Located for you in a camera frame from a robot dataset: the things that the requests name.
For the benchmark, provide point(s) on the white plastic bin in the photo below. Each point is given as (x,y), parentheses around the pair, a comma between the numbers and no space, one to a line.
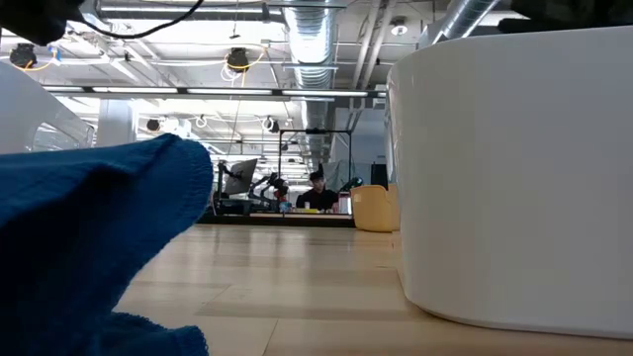
(519,188)

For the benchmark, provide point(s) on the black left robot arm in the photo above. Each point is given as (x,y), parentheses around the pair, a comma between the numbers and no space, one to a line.
(34,17)

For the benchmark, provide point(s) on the black background robot arm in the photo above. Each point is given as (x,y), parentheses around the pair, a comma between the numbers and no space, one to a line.
(269,187)

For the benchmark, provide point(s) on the person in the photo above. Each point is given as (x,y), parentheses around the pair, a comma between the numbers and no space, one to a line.
(316,197)

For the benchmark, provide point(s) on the orange plastic bin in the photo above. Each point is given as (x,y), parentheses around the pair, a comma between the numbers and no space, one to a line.
(376,207)

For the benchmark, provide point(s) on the cluttered background desk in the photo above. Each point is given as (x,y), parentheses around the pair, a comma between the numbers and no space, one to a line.
(257,207)

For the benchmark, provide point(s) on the grey background monitor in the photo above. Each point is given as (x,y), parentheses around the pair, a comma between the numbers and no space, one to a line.
(241,175)

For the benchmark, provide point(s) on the long light bar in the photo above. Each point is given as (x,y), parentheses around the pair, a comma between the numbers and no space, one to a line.
(198,90)

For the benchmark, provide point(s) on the white ceiling sensor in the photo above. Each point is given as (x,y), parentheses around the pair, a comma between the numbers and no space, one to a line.
(398,28)

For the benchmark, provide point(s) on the blue cloth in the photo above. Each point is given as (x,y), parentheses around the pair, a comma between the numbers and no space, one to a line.
(74,237)

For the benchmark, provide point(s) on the black dome camera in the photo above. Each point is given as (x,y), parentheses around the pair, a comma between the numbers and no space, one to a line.
(153,124)
(271,123)

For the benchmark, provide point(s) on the silver ventilation duct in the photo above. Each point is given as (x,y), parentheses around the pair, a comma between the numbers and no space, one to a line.
(465,17)
(311,49)

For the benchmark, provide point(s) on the black ceiling camera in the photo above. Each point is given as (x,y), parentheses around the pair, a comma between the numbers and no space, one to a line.
(238,58)
(22,54)

